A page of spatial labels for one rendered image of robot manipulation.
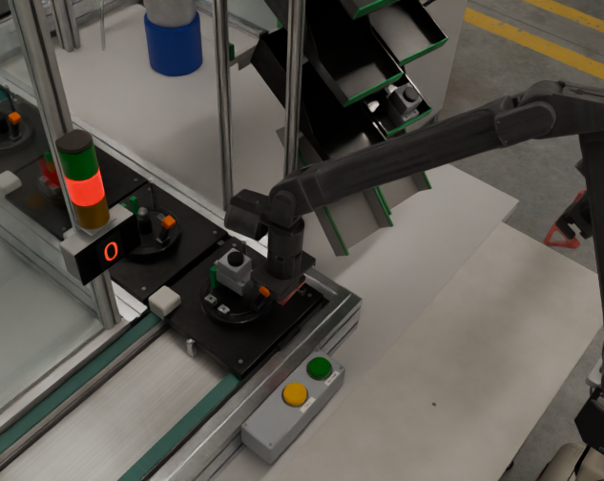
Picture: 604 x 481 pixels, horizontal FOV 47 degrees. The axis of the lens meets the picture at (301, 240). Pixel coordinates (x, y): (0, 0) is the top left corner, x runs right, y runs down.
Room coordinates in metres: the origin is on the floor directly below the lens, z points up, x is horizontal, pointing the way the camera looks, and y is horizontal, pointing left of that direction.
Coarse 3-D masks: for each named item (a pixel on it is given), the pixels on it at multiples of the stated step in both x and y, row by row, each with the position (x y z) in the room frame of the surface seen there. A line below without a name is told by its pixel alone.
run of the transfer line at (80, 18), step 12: (48, 0) 1.91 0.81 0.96; (72, 0) 1.95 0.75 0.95; (84, 0) 1.98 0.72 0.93; (96, 0) 2.02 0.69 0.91; (108, 0) 2.05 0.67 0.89; (120, 0) 2.09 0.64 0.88; (48, 12) 1.88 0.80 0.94; (84, 12) 1.97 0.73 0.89; (96, 12) 2.01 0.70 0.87; (48, 24) 1.87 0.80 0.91
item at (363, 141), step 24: (264, 48) 1.10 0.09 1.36; (264, 72) 1.10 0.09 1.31; (312, 72) 1.15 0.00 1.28; (312, 96) 1.10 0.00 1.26; (312, 120) 1.05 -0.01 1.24; (336, 120) 1.07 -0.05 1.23; (360, 120) 1.08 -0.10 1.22; (312, 144) 1.00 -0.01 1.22; (336, 144) 1.02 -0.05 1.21; (360, 144) 1.03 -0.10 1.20
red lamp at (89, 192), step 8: (64, 176) 0.73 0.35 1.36; (96, 176) 0.74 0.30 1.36; (72, 184) 0.72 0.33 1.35; (80, 184) 0.72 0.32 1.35; (88, 184) 0.72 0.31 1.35; (96, 184) 0.73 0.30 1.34; (72, 192) 0.72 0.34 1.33; (80, 192) 0.72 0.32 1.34; (88, 192) 0.72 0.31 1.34; (96, 192) 0.73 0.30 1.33; (72, 200) 0.73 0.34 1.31; (80, 200) 0.72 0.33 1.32; (88, 200) 0.72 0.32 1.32; (96, 200) 0.73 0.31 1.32
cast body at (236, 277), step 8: (232, 248) 0.86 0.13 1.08; (224, 256) 0.84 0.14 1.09; (232, 256) 0.83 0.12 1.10; (240, 256) 0.83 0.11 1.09; (216, 264) 0.85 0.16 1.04; (224, 264) 0.82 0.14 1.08; (232, 264) 0.81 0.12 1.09; (240, 264) 0.82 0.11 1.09; (248, 264) 0.83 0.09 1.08; (216, 272) 0.83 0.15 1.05; (224, 272) 0.81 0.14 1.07; (232, 272) 0.80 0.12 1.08; (240, 272) 0.81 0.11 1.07; (248, 272) 0.83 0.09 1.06; (224, 280) 0.81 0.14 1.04; (232, 280) 0.81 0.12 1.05; (240, 280) 0.81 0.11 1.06; (248, 280) 0.81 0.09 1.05; (232, 288) 0.80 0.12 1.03; (240, 288) 0.79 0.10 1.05; (248, 288) 0.81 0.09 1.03
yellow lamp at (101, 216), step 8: (104, 192) 0.75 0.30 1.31; (104, 200) 0.74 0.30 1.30; (80, 208) 0.72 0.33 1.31; (88, 208) 0.72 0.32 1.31; (96, 208) 0.73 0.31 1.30; (104, 208) 0.74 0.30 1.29; (80, 216) 0.72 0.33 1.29; (88, 216) 0.72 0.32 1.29; (96, 216) 0.72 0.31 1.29; (104, 216) 0.73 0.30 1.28; (80, 224) 0.72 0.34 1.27; (88, 224) 0.72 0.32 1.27; (96, 224) 0.72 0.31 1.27; (104, 224) 0.73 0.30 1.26
